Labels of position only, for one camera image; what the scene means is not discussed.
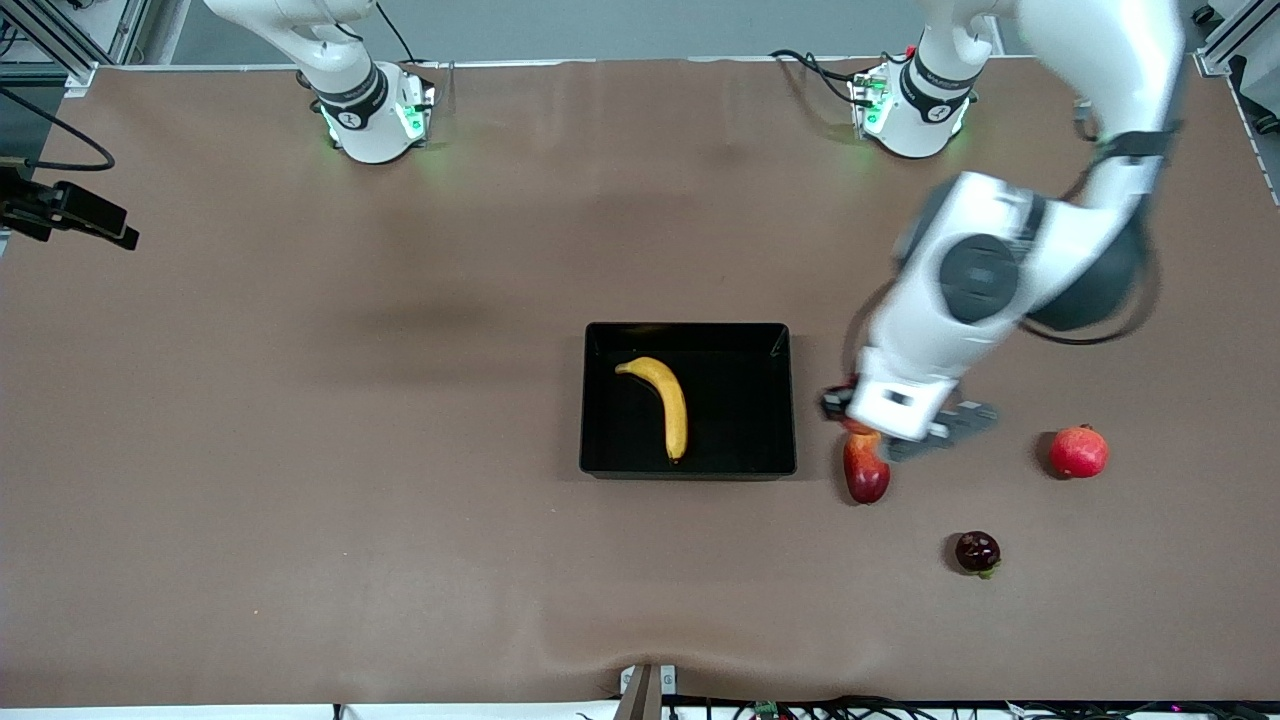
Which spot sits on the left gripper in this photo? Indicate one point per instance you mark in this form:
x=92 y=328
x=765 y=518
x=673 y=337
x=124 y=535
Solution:
x=836 y=403

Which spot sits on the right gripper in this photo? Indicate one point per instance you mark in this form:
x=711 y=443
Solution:
x=50 y=208

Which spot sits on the black plastic tray box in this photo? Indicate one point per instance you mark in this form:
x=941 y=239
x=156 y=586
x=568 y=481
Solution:
x=740 y=420

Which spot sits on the yellow banana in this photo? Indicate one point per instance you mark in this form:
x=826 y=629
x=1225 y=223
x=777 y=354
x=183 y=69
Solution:
x=672 y=405

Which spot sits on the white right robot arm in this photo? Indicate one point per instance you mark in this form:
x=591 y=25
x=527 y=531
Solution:
x=370 y=130

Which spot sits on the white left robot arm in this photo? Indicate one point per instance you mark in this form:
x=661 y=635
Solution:
x=1100 y=60

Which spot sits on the red yellow mango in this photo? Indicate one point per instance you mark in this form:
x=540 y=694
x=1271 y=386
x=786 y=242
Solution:
x=866 y=475

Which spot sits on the dark purple mangosteen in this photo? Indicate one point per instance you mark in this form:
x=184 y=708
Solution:
x=977 y=552

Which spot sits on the red pomegranate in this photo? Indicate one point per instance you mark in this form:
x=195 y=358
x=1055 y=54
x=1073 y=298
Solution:
x=1079 y=452

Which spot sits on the aluminium frame profile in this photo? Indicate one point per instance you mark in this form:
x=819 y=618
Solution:
x=1240 y=35
x=60 y=35

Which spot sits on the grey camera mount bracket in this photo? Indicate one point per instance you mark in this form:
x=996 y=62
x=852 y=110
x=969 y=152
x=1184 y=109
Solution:
x=645 y=692

